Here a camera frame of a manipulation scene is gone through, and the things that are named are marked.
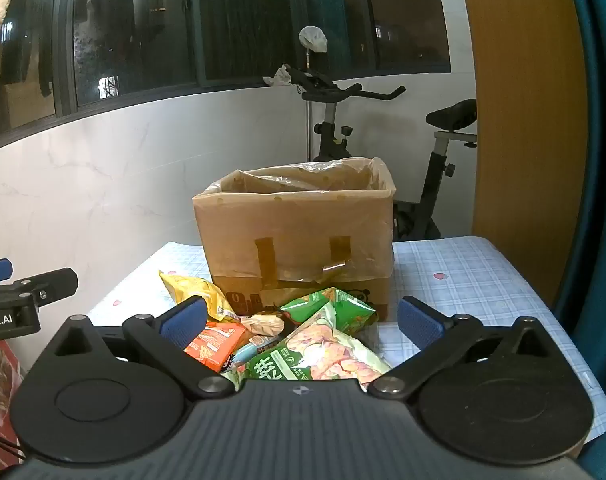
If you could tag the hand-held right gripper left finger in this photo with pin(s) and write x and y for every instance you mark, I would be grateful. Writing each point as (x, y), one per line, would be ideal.
(185, 317)

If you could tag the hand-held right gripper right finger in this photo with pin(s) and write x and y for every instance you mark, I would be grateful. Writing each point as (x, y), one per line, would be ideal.
(420, 322)

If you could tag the yellow chip bag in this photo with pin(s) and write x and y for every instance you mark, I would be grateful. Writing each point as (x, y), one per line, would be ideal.
(193, 285)

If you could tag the orange snack packet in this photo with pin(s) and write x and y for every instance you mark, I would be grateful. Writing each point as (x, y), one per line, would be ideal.
(215, 342)

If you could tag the brown cardboard box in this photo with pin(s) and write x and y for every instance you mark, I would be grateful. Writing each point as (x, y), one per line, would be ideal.
(385, 290)

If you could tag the blue white small packet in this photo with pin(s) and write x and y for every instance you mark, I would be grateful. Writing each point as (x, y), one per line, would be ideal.
(248, 352)

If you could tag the beige small pastry packet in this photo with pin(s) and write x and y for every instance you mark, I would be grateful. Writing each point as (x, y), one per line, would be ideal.
(263, 322)

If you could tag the colourful clear snack bag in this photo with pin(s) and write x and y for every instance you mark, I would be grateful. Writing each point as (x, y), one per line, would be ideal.
(323, 355)

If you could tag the small green snack bag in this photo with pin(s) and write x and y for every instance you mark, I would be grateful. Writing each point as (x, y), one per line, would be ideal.
(308, 307)

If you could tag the red patterned bag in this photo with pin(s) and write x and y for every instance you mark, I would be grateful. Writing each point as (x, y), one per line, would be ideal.
(0, 380)

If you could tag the checked tablecloth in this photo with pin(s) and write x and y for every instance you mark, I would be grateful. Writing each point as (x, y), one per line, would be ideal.
(483, 270)

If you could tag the black exercise bike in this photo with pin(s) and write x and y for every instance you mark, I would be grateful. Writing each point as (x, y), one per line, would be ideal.
(433, 185)

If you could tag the thin metal pole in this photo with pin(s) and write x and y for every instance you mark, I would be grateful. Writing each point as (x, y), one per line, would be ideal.
(310, 125)

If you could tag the white crumpled cloth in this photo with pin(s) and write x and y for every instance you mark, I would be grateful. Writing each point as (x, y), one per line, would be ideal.
(280, 76)

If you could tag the dark framed window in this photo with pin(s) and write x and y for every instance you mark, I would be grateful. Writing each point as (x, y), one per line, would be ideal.
(133, 25)

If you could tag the white plastic bag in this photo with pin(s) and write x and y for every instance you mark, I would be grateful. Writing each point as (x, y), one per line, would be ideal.
(314, 39)

